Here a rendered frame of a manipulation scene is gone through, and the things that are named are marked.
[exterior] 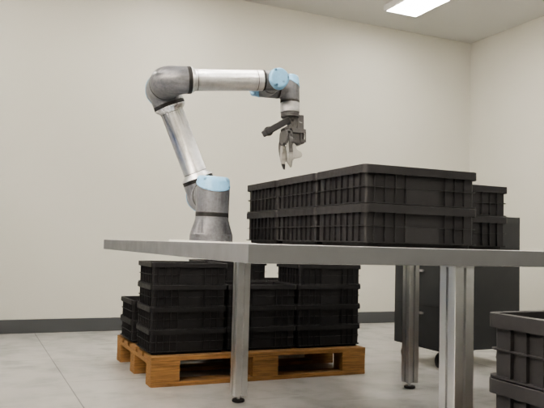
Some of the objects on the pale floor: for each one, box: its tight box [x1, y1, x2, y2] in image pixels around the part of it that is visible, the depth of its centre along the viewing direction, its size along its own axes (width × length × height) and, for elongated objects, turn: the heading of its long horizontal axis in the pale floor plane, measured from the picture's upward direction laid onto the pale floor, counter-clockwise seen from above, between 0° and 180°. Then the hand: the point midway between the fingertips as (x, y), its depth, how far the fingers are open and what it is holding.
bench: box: [104, 240, 544, 408], centre depth 238 cm, size 160×160×70 cm
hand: (285, 164), depth 253 cm, fingers open, 5 cm apart
